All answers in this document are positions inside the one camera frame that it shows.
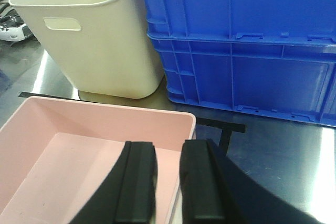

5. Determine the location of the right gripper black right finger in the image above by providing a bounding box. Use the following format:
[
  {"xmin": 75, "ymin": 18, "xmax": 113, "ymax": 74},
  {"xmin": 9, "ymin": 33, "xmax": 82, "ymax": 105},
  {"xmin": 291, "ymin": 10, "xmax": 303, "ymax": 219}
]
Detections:
[{"xmin": 180, "ymin": 140, "xmax": 318, "ymax": 223}]

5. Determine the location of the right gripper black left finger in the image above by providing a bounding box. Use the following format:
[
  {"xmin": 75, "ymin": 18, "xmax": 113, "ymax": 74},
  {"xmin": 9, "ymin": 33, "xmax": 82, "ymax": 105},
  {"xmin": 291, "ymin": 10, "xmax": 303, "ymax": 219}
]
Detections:
[{"xmin": 71, "ymin": 141, "xmax": 158, "ymax": 223}]

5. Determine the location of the pink plastic bin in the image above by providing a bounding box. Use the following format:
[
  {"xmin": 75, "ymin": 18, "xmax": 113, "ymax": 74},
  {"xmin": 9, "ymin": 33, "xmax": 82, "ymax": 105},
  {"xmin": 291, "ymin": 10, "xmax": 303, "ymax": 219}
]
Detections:
[{"xmin": 1, "ymin": 97, "xmax": 196, "ymax": 223}]

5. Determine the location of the cream plastic bin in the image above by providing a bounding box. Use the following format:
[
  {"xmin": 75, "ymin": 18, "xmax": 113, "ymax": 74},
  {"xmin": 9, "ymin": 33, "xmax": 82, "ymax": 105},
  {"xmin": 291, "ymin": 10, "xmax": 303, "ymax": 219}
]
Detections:
[{"xmin": 9, "ymin": 0, "xmax": 164, "ymax": 99}]

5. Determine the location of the lower blue plastic crate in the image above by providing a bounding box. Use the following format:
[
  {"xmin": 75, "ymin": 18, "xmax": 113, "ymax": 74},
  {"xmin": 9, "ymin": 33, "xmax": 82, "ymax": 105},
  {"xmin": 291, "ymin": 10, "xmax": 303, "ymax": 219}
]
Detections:
[{"xmin": 150, "ymin": 36, "xmax": 335, "ymax": 126}]

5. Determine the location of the blue plastic crate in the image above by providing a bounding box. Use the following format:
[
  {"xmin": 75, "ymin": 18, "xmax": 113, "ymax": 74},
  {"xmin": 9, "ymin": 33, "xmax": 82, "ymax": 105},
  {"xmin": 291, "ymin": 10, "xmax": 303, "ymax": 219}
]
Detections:
[
  {"xmin": 150, "ymin": 36, "xmax": 335, "ymax": 126},
  {"xmin": 145, "ymin": 0, "xmax": 335, "ymax": 45}
]

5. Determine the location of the white device on left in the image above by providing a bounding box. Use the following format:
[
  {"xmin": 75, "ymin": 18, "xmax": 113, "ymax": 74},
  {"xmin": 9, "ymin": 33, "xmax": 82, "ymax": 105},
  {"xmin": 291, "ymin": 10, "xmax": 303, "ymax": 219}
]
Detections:
[{"xmin": 1, "ymin": 15, "xmax": 33, "ymax": 42}]

